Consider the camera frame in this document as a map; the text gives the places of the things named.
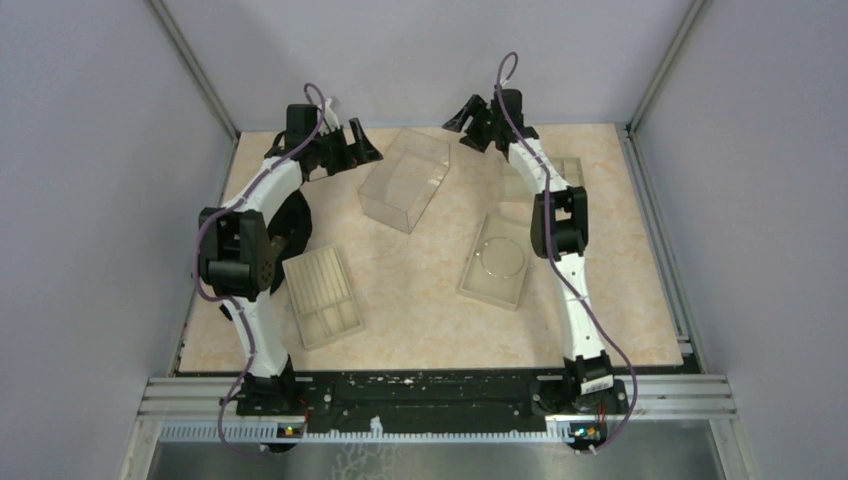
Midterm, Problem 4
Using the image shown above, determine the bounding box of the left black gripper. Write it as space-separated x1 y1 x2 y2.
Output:
311 117 383 175

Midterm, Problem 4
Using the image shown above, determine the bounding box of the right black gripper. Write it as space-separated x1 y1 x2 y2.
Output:
440 96 498 154

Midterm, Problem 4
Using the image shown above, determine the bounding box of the clear plastic box cover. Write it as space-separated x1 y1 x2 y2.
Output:
358 129 450 234

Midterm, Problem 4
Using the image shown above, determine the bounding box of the silver bangle bracelet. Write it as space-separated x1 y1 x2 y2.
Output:
479 236 527 278

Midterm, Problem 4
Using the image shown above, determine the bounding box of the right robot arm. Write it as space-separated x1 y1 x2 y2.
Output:
442 89 614 412

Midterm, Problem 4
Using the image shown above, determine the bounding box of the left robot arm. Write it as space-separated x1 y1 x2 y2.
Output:
193 100 383 414

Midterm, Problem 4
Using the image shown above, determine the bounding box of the beige compartment tray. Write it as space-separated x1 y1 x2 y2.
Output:
500 157 585 202

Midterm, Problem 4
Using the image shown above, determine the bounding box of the black cloth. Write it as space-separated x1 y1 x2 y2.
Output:
192 192 314 296

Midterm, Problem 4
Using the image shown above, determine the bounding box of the beige slotted ring tray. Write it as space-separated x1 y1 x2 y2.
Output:
282 245 365 350

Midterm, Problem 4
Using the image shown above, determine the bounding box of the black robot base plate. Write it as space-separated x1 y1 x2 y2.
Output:
233 368 628 433

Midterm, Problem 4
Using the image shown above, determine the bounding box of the white slotted cable duct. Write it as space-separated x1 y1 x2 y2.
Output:
158 418 574 445

